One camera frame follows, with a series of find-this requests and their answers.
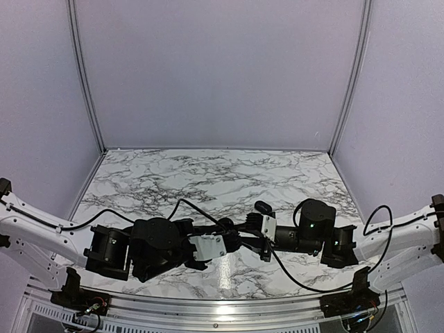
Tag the left aluminium corner post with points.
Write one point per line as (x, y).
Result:
(74, 29)

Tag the right aluminium corner post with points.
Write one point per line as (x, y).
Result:
(357, 63)

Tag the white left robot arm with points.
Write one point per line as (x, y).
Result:
(145, 249)

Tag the aluminium front rail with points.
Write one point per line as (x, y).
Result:
(131, 313)

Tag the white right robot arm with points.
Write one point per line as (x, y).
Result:
(404, 246)

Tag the aluminium corner post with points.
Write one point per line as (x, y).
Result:
(74, 29)
(357, 63)

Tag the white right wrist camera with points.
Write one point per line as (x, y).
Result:
(268, 228)

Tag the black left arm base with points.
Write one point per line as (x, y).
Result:
(84, 301)

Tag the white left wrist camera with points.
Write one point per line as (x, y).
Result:
(208, 247)

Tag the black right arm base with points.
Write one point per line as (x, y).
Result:
(359, 298)

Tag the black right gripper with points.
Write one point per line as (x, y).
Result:
(259, 245)

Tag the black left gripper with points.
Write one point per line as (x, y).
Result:
(201, 231)

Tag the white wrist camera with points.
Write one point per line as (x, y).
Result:
(268, 228)
(208, 247)

